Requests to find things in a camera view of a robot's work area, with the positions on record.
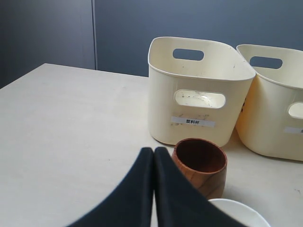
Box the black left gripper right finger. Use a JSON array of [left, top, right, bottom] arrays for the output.
[[154, 147, 244, 227]]

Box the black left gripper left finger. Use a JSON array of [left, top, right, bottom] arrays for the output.
[[69, 147, 153, 227]]

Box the brown wooden cup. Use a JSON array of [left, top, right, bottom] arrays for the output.
[[171, 138, 228, 199]]

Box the white paper cup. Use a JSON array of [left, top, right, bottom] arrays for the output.
[[209, 199, 270, 227]]

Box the left cream plastic bin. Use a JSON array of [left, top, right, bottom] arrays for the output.
[[148, 37, 256, 147]]

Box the cream plastic bin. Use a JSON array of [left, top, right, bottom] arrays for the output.
[[148, 37, 256, 147], [236, 44, 303, 161]]

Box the middle cream plastic bin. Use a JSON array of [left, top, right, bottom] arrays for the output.
[[236, 44, 303, 161]]

